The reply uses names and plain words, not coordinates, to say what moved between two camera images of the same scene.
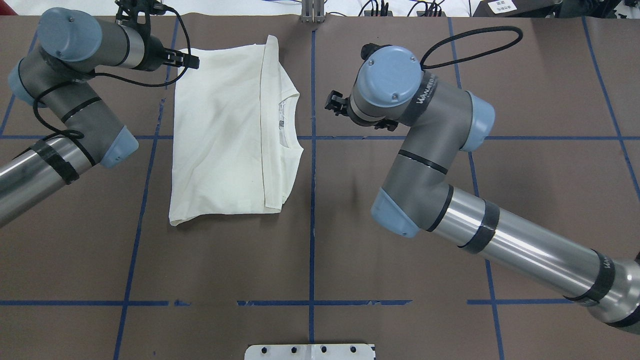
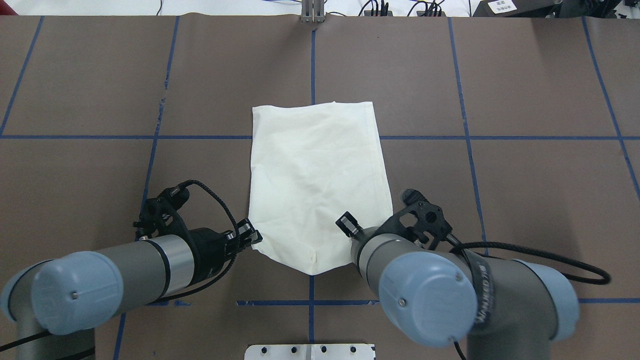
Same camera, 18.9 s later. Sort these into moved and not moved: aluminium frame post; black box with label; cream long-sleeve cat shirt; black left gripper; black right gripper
Moved: black right gripper; black left gripper; cream long-sleeve cat shirt
Not moved: aluminium frame post; black box with label
